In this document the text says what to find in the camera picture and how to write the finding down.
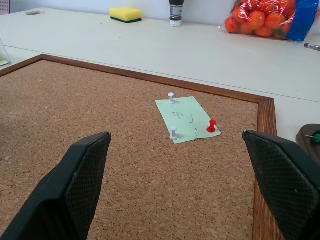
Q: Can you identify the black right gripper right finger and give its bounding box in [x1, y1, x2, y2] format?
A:
[242, 129, 320, 240]

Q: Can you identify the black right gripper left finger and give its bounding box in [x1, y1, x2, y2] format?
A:
[0, 131, 112, 240]

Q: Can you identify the wood framed cork board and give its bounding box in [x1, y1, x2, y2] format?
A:
[0, 53, 286, 240]

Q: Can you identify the red pushpin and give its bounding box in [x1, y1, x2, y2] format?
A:
[206, 118, 217, 134]

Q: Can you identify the green paper note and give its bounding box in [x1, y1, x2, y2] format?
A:
[155, 96, 222, 145]

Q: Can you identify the dark brown wooden dish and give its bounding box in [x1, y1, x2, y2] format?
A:
[295, 123, 320, 159]

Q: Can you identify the clear glass container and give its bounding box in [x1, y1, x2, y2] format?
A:
[0, 37, 11, 67]

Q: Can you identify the bag of oranges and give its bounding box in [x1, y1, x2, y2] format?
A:
[218, 0, 320, 42]

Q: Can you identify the yellow green sponge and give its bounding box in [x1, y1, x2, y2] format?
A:
[109, 6, 143, 24]

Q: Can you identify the dark bottle with white cap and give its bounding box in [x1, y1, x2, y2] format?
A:
[168, 0, 186, 28]

